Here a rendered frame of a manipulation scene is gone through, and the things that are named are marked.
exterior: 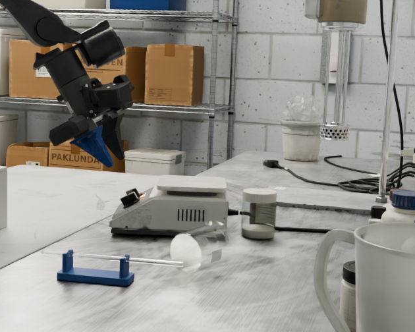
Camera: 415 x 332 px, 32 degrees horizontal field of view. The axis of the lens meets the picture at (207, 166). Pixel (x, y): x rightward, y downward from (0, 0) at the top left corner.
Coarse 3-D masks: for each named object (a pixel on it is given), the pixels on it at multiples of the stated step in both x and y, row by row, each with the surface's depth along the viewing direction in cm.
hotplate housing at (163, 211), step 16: (160, 192) 127; (176, 192) 126; (192, 192) 126; (208, 192) 126; (128, 208) 124; (144, 208) 124; (160, 208) 124; (176, 208) 124; (192, 208) 124; (208, 208) 124; (224, 208) 124; (112, 224) 124; (128, 224) 124; (144, 224) 124; (160, 224) 124; (176, 224) 124; (192, 224) 124
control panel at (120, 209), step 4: (152, 188) 133; (144, 192) 134; (148, 192) 131; (140, 196) 131; (144, 196) 128; (148, 196) 126; (140, 200) 126; (120, 204) 135; (120, 208) 130; (116, 212) 127; (120, 212) 125; (112, 216) 125
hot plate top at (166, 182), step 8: (160, 176) 134; (168, 176) 134; (176, 176) 135; (184, 176) 135; (192, 176) 135; (160, 184) 125; (168, 184) 125; (176, 184) 125; (184, 184) 126; (192, 184) 126; (200, 184) 126; (208, 184) 127; (216, 184) 127; (224, 184) 127; (216, 192) 124; (224, 192) 125
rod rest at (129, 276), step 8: (64, 256) 98; (128, 256) 99; (64, 264) 98; (72, 264) 101; (120, 264) 97; (128, 264) 99; (64, 272) 99; (72, 272) 99; (80, 272) 99; (88, 272) 99; (96, 272) 99; (104, 272) 99; (112, 272) 99; (120, 272) 97; (128, 272) 99; (64, 280) 98; (72, 280) 98; (80, 280) 98; (88, 280) 98; (96, 280) 97; (104, 280) 97; (112, 280) 97; (120, 280) 97; (128, 280) 97
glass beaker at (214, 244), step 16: (208, 224) 108; (224, 224) 108; (176, 240) 103; (192, 240) 101; (208, 240) 103; (224, 240) 105; (176, 256) 104; (192, 256) 102; (208, 256) 102; (224, 256) 105; (192, 272) 102
